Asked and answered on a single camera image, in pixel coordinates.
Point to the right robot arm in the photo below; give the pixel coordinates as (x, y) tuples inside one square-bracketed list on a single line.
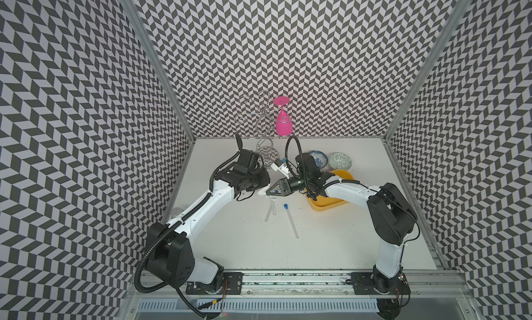
[(391, 214)]

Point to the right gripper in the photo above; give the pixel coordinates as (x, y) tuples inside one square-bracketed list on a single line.
[(285, 188)]

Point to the small glass jar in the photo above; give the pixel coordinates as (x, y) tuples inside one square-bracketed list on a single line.
[(177, 211)]

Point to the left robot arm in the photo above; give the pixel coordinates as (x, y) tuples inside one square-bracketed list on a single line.
[(169, 259)]

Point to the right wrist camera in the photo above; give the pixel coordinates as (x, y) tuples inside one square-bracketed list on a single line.
[(281, 166)]

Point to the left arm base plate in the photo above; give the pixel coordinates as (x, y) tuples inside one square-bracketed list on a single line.
[(229, 283)]

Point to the aluminium front rail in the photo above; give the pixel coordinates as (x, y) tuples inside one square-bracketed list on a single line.
[(438, 284)]

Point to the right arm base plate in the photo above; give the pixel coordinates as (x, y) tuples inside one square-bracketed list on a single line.
[(375, 283)]

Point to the blue patterned bowl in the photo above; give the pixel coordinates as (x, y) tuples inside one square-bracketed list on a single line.
[(320, 158)]

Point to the metal wire glass rack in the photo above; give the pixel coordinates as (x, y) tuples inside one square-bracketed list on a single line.
[(264, 126)]

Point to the pink wine glass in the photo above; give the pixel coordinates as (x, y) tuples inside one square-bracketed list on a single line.
[(284, 124)]

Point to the green patterned bowl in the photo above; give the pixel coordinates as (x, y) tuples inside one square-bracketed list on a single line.
[(340, 161)]

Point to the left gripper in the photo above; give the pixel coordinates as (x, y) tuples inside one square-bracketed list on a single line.
[(265, 179)]

